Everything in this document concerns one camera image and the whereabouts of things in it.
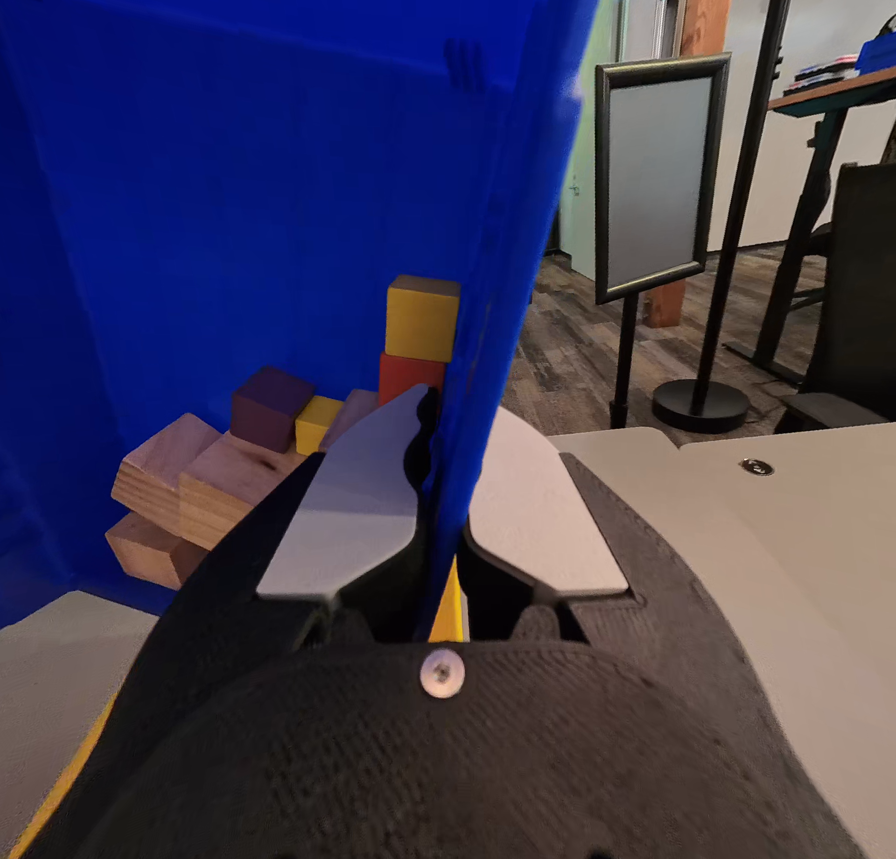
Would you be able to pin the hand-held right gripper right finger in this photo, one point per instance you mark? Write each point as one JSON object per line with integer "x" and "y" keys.
{"x": 539, "y": 523}

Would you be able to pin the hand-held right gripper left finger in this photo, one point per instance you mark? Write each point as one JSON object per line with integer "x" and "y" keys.
{"x": 350, "y": 516}

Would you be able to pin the yellow plastic box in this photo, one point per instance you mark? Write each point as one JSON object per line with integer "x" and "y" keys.
{"x": 448, "y": 614}

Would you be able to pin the pile of wooden cubes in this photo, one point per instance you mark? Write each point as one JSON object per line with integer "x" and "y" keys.
{"x": 210, "y": 481}

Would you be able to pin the blue plastic box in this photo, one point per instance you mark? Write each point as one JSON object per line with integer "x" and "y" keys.
{"x": 245, "y": 173}

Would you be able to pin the black pole stand round base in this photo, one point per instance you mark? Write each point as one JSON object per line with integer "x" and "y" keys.
{"x": 700, "y": 404}

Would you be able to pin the round metal table fitting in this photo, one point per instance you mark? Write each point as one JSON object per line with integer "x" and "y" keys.
{"x": 756, "y": 466}

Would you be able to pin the white door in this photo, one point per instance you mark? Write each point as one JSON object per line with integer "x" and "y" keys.
{"x": 588, "y": 173}

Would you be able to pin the black framed sign stand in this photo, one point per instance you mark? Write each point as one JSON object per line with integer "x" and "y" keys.
{"x": 654, "y": 173}

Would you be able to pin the wooden standing desk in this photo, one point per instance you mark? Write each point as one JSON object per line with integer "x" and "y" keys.
{"x": 826, "y": 89}

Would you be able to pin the wooden pillar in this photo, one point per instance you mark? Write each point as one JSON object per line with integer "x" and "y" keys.
{"x": 707, "y": 4}

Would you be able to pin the small blue bin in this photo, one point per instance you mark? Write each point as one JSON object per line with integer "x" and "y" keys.
{"x": 878, "y": 54}

